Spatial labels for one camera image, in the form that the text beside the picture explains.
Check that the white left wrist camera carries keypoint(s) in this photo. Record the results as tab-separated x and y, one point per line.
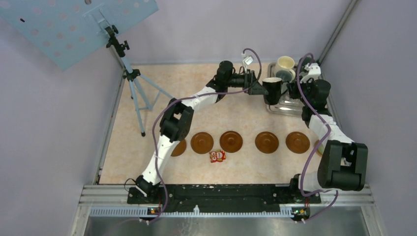
246	59

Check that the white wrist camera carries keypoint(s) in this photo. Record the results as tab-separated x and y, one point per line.
310	71
246	59

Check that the black mug white inside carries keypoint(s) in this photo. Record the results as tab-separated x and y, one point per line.
273	86

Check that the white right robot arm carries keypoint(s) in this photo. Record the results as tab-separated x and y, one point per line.
336	162

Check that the blue perforated panel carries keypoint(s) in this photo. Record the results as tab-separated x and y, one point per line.
66	31

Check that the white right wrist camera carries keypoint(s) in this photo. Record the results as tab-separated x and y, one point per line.
310	71

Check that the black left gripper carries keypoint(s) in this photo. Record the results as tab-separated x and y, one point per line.
249	78

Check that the dark green mug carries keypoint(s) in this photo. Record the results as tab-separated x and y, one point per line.
303	64

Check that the light green mug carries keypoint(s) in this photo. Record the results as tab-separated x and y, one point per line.
321	149

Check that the grey blue mug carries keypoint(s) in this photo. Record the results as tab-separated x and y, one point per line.
286	76

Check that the woven rattan coaster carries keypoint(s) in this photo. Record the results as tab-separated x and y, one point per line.
317	145

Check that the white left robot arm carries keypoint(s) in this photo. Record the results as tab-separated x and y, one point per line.
176	119

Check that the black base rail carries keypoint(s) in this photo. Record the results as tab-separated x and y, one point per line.
269	193

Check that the cream mug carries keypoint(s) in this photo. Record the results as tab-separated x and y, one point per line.
284	63

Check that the silver metal tray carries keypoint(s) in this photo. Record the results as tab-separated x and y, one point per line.
286	105

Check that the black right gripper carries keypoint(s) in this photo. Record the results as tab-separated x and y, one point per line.
292	87

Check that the red owl toy block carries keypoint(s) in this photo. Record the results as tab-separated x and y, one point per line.
217	156

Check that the brown wooden coaster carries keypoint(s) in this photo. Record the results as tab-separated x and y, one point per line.
297	142
267	142
179	149
202	143
231	141

